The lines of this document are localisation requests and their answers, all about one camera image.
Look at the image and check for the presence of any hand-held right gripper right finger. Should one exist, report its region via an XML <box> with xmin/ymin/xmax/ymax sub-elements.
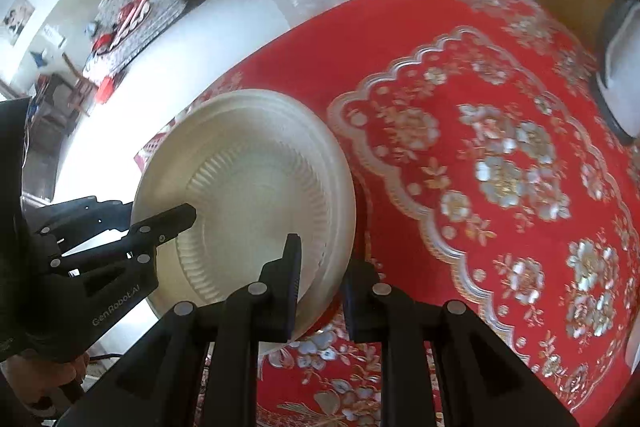
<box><xmin>342</xmin><ymin>257</ymin><xmax>581</xmax><ymax>427</ymax></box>

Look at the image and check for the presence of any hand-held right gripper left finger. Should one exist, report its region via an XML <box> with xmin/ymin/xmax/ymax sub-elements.
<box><xmin>59</xmin><ymin>233</ymin><xmax>303</xmax><ymax>427</ymax></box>

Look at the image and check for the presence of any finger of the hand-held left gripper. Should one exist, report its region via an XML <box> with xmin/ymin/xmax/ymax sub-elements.
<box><xmin>127</xmin><ymin>203</ymin><xmax>197</xmax><ymax>254</ymax></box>
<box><xmin>35</xmin><ymin>196</ymin><xmax>136</xmax><ymax>244</ymax></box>

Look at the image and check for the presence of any cream ribbed plastic bowl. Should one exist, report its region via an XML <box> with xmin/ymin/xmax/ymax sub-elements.
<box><xmin>131</xmin><ymin>89</ymin><xmax>357</xmax><ymax>342</ymax></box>

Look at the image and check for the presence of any person's left hand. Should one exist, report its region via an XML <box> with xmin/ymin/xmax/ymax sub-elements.
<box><xmin>0</xmin><ymin>351</ymin><xmax>92</xmax><ymax>414</ymax></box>

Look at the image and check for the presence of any red floral tablecloth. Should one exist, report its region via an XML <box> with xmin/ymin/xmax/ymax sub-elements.
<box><xmin>135</xmin><ymin>0</ymin><xmax>640</xmax><ymax>427</ymax></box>

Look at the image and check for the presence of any cluttered patterned sofa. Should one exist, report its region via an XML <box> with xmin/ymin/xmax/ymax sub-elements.
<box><xmin>82</xmin><ymin>0</ymin><xmax>193</xmax><ymax>82</ymax></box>

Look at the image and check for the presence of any white electric kettle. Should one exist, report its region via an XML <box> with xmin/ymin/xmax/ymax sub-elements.
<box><xmin>597</xmin><ymin>4</ymin><xmax>640</xmax><ymax>146</ymax></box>

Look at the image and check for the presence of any small framed wall picture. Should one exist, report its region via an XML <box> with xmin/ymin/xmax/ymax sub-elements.
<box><xmin>2</xmin><ymin>0</ymin><xmax>36</xmax><ymax>45</ymax></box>

